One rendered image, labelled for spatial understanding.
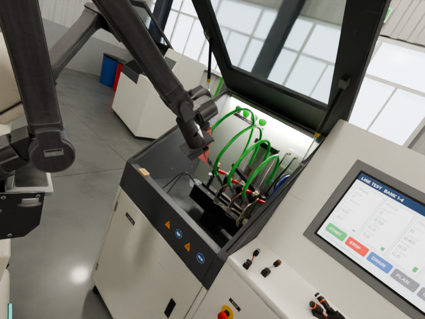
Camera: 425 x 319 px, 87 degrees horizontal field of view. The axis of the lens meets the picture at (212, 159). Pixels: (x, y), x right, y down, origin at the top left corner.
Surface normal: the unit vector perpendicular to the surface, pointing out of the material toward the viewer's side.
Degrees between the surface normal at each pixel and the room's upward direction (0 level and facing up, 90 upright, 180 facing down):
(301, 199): 76
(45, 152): 90
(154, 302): 90
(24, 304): 0
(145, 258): 90
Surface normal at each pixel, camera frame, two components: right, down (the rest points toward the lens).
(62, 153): 0.58, 0.51
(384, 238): -0.50, -0.17
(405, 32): -0.54, 0.07
